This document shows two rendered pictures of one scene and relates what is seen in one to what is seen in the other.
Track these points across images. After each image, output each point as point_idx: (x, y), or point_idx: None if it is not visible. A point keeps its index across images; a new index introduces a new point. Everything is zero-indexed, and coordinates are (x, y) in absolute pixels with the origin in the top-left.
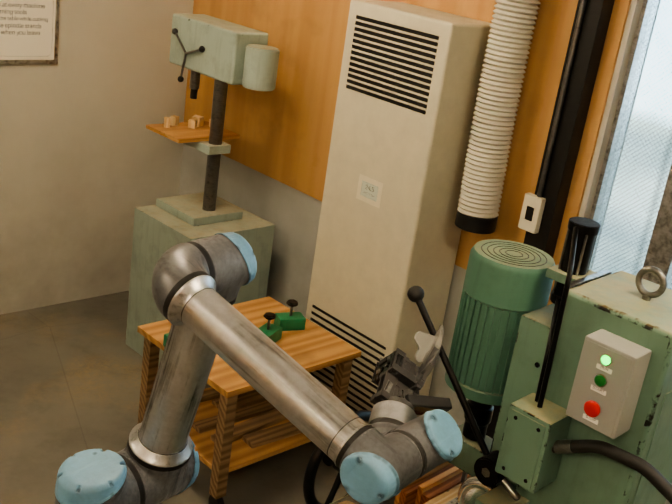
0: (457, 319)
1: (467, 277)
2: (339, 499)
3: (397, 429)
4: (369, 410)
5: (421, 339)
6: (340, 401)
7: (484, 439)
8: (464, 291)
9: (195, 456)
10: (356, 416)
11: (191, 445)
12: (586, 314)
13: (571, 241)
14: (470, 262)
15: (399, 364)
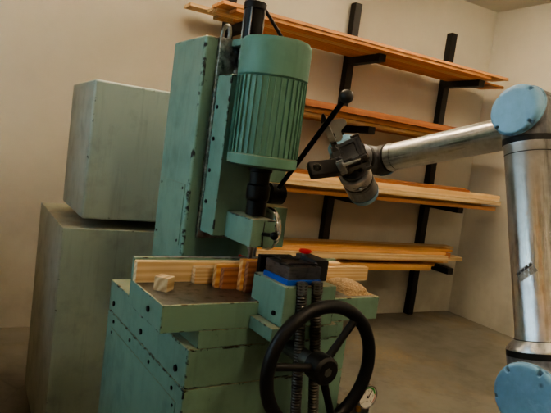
0: (301, 113)
1: (309, 71)
2: (354, 297)
3: (368, 147)
4: (306, 308)
5: (340, 124)
6: (404, 140)
7: (246, 215)
8: (307, 84)
9: (503, 368)
10: (393, 142)
11: (509, 346)
12: None
13: (272, 19)
14: (311, 57)
15: (353, 144)
